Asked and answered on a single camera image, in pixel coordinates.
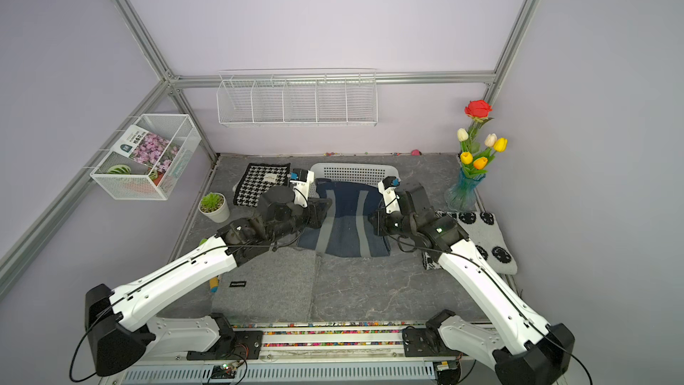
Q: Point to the navy plaid scarf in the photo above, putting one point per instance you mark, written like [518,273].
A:
[347,231]

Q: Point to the glass vase with flowers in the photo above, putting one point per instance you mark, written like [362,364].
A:
[474,157]

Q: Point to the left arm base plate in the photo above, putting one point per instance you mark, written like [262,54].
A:
[234,346]

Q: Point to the white wire wall shelf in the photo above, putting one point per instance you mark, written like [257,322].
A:
[298,97]

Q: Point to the grey scarf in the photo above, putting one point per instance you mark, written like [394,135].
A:
[275,287]

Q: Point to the white plastic basket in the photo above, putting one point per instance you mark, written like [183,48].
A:
[358,173]

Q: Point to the houndstooth folded scarf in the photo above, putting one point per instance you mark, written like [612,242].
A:
[257,179]

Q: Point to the flower seed packet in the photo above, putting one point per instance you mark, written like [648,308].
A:
[146,148]

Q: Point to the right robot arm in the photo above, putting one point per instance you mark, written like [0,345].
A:
[523,348]

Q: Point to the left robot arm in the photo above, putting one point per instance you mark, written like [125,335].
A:
[119,322]

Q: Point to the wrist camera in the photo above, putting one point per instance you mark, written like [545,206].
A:
[302,180]
[387,187]

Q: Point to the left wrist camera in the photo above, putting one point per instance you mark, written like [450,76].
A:
[302,180]

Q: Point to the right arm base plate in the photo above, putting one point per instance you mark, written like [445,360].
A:
[425,343]

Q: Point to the small potted green plant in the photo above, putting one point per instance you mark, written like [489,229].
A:
[214,207]

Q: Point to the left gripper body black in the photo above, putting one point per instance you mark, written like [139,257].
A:
[300,217]

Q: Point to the white wire side basket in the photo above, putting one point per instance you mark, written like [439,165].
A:
[125,180]

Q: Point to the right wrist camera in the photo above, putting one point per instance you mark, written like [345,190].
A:
[387,187]

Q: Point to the black white patterned scarf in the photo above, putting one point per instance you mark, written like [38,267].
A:
[484,231]

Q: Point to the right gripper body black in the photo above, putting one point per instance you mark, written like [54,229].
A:
[394,224]

